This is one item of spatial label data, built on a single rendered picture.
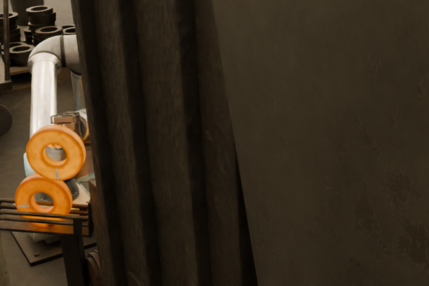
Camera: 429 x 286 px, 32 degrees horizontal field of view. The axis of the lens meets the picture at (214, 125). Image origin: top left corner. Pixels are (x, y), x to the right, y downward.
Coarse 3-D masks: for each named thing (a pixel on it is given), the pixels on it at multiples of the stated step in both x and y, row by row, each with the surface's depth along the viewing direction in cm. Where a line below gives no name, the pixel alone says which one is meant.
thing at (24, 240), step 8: (16, 232) 331; (24, 232) 331; (16, 240) 326; (24, 240) 325; (32, 240) 324; (48, 240) 320; (56, 240) 322; (88, 240) 322; (24, 248) 318; (32, 248) 318; (40, 248) 318; (48, 248) 317; (56, 248) 317; (32, 256) 312; (40, 256) 312; (48, 256) 312; (56, 256) 313; (32, 264) 309
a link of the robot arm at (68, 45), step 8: (64, 40) 270; (72, 40) 270; (64, 48) 269; (72, 48) 269; (64, 56) 269; (72, 56) 269; (64, 64) 271; (72, 64) 272; (72, 72) 278; (80, 72) 276; (72, 80) 283; (80, 80) 280; (80, 88) 283; (80, 96) 287; (80, 104) 290
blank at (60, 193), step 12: (24, 180) 206; (36, 180) 205; (48, 180) 204; (24, 192) 207; (36, 192) 206; (48, 192) 206; (60, 192) 206; (24, 204) 208; (36, 204) 211; (60, 204) 207; (24, 216) 210; (36, 216) 209
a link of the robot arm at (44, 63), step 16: (48, 48) 266; (32, 64) 265; (48, 64) 262; (32, 80) 259; (48, 80) 256; (32, 96) 252; (48, 96) 250; (32, 112) 246; (48, 112) 244; (32, 128) 240
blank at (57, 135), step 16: (48, 128) 198; (64, 128) 199; (32, 144) 200; (48, 144) 199; (64, 144) 199; (80, 144) 200; (32, 160) 202; (48, 160) 203; (64, 160) 204; (80, 160) 201; (48, 176) 204; (64, 176) 203
